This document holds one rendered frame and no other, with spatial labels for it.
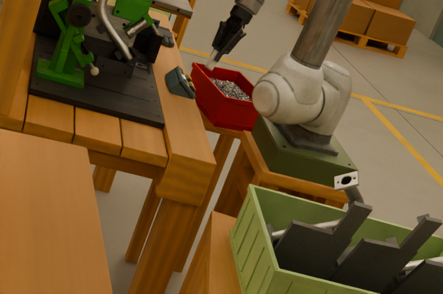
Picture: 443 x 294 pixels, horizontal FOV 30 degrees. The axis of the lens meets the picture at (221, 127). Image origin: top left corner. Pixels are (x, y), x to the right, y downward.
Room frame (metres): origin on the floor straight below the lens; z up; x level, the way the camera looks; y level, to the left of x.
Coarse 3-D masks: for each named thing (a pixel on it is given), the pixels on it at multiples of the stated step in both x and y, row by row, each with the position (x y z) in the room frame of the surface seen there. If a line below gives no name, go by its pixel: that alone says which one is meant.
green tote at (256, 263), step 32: (256, 192) 2.03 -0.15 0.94; (256, 224) 1.87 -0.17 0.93; (288, 224) 2.06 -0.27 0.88; (384, 224) 2.12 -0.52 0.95; (256, 256) 1.78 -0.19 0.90; (416, 256) 2.16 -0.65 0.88; (256, 288) 1.70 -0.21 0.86; (288, 288) 1.65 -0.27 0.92; (320, 288) 1.67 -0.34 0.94; (352, 288) 1.68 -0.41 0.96
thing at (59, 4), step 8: (56, 0) 2.42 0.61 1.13; (64, 0) 2.40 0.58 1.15; (56, 8) 2.39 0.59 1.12; (64, 8) 2.40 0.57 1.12; (56, 16) 2.40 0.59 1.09; (64, 16) 2.41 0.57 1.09; (64, 24) 2.41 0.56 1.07; (64, 32) 2.41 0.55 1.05; (72, 40) 2.41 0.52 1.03; (80, 40) 2.43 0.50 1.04; (72, 48) 2.42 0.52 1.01; (80, 56) 2.43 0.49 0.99; (88, 56) 2.44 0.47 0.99; (80, 64) 2.43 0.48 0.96
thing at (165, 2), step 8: (152, 0) 2.88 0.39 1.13; (160, 0) 2.91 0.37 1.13; (168, 0) 2.96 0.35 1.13; (176, 0) 3.00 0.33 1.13; (184, 0) 3.05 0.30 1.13; (160, 8) 2.89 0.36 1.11; (168, 8) 2.90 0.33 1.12; (176, 8) 2.91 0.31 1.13; (184, 8) 2.93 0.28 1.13; (184, 16) 2.92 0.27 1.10
